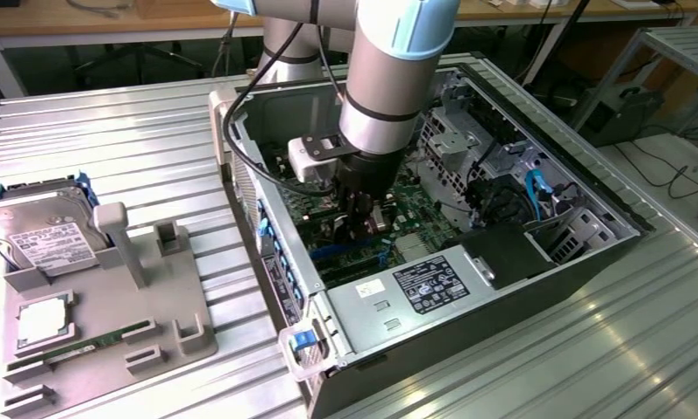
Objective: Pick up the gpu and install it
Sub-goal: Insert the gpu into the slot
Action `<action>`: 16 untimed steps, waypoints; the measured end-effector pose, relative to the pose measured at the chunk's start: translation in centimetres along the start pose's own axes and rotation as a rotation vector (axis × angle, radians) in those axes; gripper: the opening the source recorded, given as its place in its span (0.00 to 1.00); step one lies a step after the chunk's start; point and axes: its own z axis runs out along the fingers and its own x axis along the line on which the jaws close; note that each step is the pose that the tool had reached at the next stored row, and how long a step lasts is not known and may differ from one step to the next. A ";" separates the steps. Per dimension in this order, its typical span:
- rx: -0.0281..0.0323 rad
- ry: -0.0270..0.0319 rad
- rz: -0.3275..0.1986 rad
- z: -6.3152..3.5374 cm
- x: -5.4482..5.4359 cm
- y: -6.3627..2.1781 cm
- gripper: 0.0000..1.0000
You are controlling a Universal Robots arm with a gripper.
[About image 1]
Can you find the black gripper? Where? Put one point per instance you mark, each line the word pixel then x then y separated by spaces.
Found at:
pixel 371 174

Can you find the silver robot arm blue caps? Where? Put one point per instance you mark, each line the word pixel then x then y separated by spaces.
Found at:
pixel 379 78

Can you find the CPU socket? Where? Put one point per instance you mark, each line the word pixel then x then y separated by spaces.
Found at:
pixel 386 218

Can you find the green motherboard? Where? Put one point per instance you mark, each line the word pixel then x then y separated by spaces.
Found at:
pixel 426 205

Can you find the silver disk bay cage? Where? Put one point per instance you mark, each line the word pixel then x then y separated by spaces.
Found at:
pixel 456 144

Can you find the blue RAM slot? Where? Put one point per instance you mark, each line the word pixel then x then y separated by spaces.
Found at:
pixel 332 253

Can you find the silver power supply unit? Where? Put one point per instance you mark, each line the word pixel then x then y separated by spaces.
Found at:
pixel 426 292

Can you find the blue case latch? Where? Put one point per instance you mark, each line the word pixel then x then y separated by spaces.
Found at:
pixel 304 339

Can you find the open black PC case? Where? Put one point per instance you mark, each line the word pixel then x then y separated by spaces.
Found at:
pixel 500 323

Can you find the black box on floor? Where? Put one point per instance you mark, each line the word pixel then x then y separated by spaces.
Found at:
pixel 628 113

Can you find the black tripod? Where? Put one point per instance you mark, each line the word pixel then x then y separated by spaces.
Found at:
pixel 140 54

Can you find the wooden desk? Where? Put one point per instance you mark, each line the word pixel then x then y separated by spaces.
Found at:
pixel 151 19

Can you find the grey parts rack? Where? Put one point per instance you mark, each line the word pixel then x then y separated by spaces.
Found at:
pixel 122 314

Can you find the hard disk drive white label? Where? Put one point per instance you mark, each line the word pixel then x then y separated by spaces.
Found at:
pixel 40 238

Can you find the metal slat side table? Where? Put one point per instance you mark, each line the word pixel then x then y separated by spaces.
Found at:
pixel 687 43

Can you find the green RAM stick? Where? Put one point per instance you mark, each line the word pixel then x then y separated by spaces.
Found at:
pixel 82 345

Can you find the CPU chip silver lid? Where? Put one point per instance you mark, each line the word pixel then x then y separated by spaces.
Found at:
pixel 43 323

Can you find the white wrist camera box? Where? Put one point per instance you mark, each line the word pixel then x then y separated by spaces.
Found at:
pixel 311 159

